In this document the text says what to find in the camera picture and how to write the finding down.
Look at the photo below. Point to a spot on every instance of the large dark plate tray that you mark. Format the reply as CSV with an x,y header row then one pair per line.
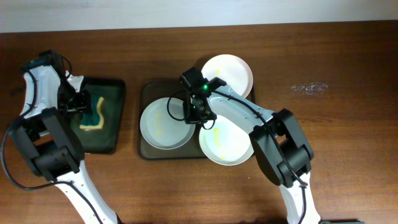
x,y
154,90

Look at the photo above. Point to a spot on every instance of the white plate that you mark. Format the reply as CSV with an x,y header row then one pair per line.
x,y
225,143

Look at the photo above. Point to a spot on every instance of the grey plate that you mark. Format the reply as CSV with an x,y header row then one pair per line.
x,y
160,130

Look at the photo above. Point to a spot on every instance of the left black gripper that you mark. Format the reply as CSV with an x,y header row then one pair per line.
x,y
86,106

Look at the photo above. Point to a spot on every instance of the cream plate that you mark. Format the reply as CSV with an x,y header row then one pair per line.
x,y
233,70

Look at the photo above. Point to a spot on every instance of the yellow green sponge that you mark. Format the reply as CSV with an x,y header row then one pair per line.
x,y
95,119

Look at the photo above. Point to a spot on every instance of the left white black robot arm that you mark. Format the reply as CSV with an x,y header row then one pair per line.
x,y
65,117

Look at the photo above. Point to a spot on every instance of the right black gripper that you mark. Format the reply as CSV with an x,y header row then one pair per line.
x,y
187,106

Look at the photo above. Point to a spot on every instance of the small dark sponge tray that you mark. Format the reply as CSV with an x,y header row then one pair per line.
x,y
98,133

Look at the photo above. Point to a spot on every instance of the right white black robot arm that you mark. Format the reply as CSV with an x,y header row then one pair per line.
x,y
281,149

